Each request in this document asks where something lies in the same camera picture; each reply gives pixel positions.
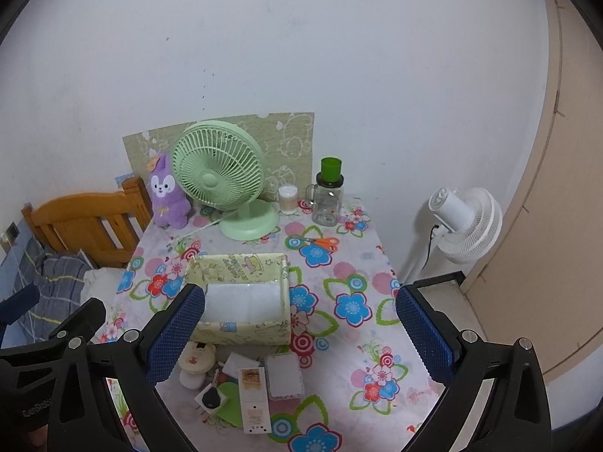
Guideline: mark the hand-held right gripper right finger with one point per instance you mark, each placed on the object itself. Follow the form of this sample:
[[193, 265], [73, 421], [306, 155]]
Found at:
[[424, 334]]

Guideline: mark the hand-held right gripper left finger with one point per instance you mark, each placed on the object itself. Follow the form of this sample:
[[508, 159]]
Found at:
[[174, 334]]

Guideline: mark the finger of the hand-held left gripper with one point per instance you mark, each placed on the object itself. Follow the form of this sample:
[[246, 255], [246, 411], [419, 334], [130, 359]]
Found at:
[[19, 303], [85, 318]]

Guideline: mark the beige bear shaped case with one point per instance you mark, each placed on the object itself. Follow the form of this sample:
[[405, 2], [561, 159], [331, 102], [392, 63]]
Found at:
[[195, 358]]

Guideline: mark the white oval case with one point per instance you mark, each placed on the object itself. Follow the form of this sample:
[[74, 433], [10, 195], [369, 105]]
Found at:
[[192, 380]]

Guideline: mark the yellow patterned storage box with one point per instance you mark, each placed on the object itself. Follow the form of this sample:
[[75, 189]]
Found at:
[[240, 334]]

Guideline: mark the small black object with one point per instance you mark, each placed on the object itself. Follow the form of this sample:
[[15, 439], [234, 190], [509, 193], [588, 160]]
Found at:
[[212, 398]]

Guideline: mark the green round pad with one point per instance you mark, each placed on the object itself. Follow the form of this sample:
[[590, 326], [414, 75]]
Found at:
[[231, 409]]

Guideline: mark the white object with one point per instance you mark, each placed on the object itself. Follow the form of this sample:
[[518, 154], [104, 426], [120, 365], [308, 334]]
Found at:
[[282, 376]]

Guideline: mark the white pillow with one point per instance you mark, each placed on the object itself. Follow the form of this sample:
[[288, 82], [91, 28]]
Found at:
[[101, 285]]

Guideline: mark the grey plaid blanket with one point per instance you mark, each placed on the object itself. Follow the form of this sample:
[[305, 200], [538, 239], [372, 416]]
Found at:
[[52, 282]]

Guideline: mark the black rimmed flat object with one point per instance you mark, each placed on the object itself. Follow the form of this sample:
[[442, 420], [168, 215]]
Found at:
[[438, 278]]

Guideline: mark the white translucent box liner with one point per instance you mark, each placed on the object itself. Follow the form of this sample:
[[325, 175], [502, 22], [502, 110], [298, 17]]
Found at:
[[245, 301]]

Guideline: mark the floral tablecloth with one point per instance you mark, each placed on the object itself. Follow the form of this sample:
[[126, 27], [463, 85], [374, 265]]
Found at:
[[353, 268]]

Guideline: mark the wooden bed headboard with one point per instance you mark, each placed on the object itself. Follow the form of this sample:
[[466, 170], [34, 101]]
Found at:
[[80, 216]]

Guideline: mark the white standing fan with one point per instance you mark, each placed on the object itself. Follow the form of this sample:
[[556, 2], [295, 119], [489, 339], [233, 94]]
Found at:
[[461, 216]]

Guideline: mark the purple plush toy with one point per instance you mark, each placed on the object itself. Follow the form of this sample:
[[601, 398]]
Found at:
[[169, 207]]

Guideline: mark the green desk fan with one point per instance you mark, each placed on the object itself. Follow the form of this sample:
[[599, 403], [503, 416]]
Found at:
[[245, 226]]

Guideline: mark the beige wooden door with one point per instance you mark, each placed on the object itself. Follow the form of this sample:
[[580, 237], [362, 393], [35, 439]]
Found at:
[[541, 245]]

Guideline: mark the glass mug jar green lid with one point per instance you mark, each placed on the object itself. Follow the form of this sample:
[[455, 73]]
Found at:
[[328, 207]]

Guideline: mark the cotton swab container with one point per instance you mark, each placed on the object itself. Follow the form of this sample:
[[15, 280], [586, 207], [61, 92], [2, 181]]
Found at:
[[288, 202]]

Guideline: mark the green patterned wall sheet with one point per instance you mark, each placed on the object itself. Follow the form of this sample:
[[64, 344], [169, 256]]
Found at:
[[287, 141]]

